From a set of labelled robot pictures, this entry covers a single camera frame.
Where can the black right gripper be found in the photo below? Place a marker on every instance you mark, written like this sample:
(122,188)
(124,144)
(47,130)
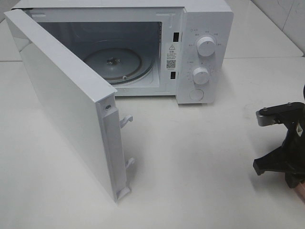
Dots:
(292,149)

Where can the round white door button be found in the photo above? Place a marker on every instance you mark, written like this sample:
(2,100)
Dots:
(196,94)

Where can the white microwave door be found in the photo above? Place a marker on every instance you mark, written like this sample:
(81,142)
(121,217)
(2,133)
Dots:
(77,100)

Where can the pink round plate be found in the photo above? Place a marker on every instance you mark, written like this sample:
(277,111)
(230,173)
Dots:
(300,190)

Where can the lower white timer knob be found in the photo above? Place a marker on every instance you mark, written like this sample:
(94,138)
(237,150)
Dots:
(201,75)

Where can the upper white power knob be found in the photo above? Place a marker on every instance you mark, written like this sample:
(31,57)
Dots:
(206,45)

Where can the white microwave oven body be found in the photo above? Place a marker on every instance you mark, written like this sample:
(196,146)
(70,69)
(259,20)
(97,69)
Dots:
(165,29)

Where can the glass microwave turntable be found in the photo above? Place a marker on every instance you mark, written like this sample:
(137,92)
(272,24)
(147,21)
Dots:
(120,65)

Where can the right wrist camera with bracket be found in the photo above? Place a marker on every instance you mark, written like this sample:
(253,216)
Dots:
(276,113)

